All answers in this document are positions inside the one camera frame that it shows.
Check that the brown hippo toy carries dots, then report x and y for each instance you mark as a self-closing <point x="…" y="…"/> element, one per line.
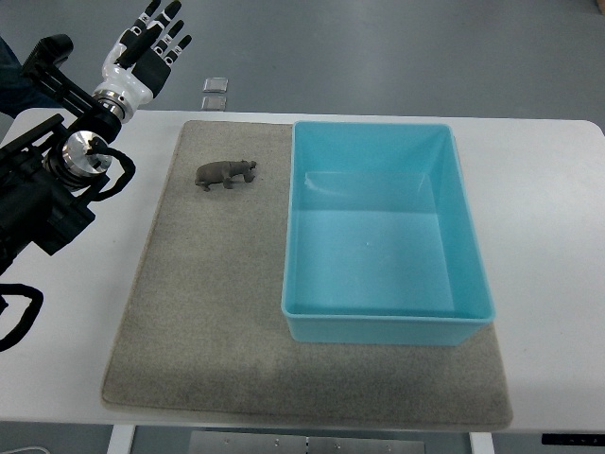
<point x="223" y="172"/>

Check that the grey metal table crossbar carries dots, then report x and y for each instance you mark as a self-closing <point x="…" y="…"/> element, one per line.
<point x="233" y="442"/>

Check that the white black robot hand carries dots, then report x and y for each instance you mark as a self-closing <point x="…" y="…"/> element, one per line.
<point x="140" y="62"/>

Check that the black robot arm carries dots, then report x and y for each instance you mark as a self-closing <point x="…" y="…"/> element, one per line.
<point x="51" y="173"/>

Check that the right white table leg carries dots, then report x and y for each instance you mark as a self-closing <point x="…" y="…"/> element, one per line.
<point x="481" y="443"/>

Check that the white table leg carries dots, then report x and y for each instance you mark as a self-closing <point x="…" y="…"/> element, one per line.
<point x="121" y="439"/>
<point x="481" y="443"/>

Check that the black desk control panel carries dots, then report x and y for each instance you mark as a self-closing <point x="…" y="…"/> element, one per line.
<point x="573" y="439"/>

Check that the left white table leg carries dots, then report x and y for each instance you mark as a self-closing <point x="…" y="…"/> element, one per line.
<point x="121" y="439"/>

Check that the lower metal floor plate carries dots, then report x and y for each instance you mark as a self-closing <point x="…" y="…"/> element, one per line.
<point x="214" y="103"/>

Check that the blue plastic box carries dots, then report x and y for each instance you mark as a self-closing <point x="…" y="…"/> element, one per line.
<point x="381" y="245"/>

